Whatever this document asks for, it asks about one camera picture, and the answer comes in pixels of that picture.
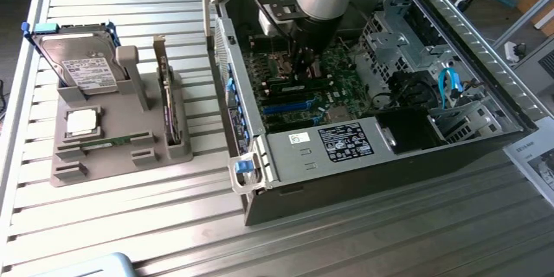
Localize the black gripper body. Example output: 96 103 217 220
287 16 343 56

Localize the graphics card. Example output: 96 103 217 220
152 34 186 147

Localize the black installed RAM stick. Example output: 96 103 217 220
265 82 314 97

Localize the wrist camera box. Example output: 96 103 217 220
258 3 305 36

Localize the metal disk bay cage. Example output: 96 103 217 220
357 0 461 75

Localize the grey parts rack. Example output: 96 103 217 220
50 45 197 189

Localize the silver CPU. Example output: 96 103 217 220
66 109 103 136

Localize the open black PC case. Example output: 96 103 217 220
201 0 548 227

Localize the blue expansion slot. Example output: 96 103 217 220
261 99 318 116

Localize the printed paper manual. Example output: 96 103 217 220
501 117 554 199

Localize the green motherboard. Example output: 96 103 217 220
242 35 370 132

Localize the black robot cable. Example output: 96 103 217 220
241 0 299 51

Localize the blue SATA wire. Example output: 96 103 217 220
437 67 465 110

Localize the grey power supply unit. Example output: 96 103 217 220
262 117 401 184

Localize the hard disk in blue caddy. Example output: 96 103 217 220
20 21 127 97

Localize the blue case latch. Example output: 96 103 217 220
233 158 254 175

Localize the green RAM stick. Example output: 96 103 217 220
79 138 140 151

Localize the light blue plastic box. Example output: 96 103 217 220
28 252 136 277

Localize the white power strip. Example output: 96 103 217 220
504 40 521 62

